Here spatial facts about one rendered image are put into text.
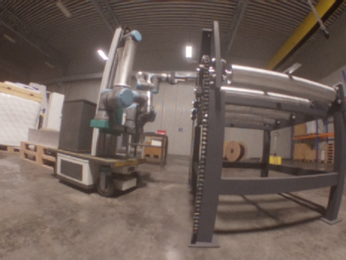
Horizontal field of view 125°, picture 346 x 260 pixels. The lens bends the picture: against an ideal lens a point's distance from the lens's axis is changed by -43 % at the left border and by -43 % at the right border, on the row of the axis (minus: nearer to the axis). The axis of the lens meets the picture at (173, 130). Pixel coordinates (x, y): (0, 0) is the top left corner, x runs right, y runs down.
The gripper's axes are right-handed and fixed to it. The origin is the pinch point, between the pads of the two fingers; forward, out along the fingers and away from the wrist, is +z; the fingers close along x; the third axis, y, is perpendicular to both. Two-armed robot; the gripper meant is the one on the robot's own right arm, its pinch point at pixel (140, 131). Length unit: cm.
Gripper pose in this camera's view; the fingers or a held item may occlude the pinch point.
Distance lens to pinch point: 146.4
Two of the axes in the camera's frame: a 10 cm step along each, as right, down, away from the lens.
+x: -3.7, -1.3, -9.2
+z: -0.8, 9.9, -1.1
